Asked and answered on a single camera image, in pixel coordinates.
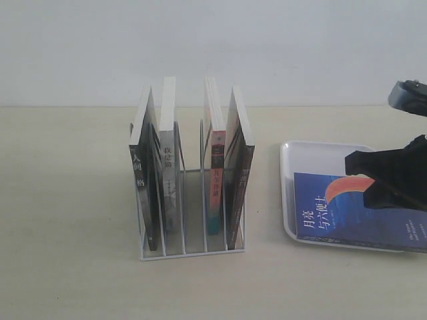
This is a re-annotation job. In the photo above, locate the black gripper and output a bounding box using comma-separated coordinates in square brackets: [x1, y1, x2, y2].
[345, 135, 426, 211]

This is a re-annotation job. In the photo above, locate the blue cover moon book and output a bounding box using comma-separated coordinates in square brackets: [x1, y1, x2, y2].
[294, 173, 426, 253]

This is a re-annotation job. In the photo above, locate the dark brown book rightmost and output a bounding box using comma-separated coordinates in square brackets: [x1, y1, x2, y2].
[224, 86, 255, 249]

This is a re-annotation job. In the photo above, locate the red teal spine book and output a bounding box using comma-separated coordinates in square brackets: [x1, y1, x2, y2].
[203, 77, 226, 235]

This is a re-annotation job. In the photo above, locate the grey white spine book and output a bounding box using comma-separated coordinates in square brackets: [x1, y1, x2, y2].
[159, 76, 179, 233]

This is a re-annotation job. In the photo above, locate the black spine book leftmost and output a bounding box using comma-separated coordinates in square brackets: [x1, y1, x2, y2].
[129, 87, 159, 251]

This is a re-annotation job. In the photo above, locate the white plastic tray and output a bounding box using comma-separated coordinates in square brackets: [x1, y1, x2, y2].
[280, 141, 405, 253]

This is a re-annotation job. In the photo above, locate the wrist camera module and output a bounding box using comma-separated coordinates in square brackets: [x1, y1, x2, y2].
[388, 80, 426, 117]

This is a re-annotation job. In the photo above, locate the white wire book rack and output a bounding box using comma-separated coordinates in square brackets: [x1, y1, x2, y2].
[135, 123, 247, 261]

